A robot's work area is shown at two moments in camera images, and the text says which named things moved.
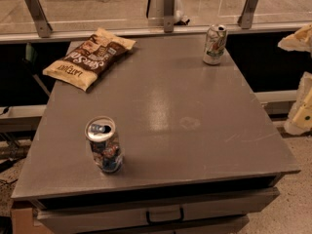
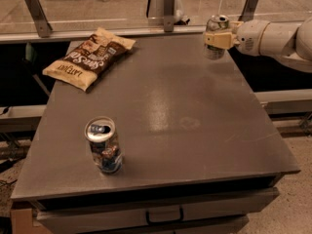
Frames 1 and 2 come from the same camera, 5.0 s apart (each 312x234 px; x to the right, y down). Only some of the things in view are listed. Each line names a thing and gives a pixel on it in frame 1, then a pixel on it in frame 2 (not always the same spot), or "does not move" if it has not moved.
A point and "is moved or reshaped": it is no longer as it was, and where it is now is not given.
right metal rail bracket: (245, 20) does not move
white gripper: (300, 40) -> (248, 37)
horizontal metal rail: (147, 32) does not move
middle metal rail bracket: (169, 11) does not move
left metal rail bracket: (37, 13) does not move
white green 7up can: (215, 41) is moved or reshaped
